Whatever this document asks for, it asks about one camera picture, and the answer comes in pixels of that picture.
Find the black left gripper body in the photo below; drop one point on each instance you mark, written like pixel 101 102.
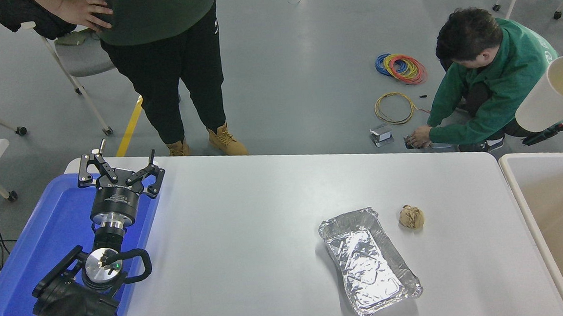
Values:
pixel 115 202

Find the white paper cup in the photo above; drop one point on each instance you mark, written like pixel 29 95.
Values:
pixel 542 103

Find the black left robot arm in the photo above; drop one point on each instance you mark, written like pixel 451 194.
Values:
pixel 70 307

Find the standing person's right hand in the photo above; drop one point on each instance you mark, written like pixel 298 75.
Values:
pixel 84 11

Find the crouching person's right hand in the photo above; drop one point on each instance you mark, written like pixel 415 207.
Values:
pixel 423 130

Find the crouching person's left hand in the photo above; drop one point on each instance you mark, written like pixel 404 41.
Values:
pixel 421 141

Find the black and red power tool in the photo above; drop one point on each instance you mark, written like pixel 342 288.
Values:
pixel 546 134

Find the blue plastic tray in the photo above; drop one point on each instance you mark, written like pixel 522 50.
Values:
pixel 47 240

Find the crouching person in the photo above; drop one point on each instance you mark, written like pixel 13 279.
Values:
pixel 497 81

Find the standing person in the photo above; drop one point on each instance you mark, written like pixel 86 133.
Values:
pixel 167 47

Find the small black device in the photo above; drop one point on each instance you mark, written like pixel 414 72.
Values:
pixel 407 143

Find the black jacket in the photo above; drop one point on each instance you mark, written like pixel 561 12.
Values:
pixel 18 13

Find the small silver box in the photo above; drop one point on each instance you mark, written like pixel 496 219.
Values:
pixel 382 135

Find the crumpled tan paper ball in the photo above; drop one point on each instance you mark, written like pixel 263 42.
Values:
pixel 411 217

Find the silver foil tray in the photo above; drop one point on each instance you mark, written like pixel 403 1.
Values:
pixel 368 265

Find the grey chair white frame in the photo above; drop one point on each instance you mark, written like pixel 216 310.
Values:
pixel 85 60

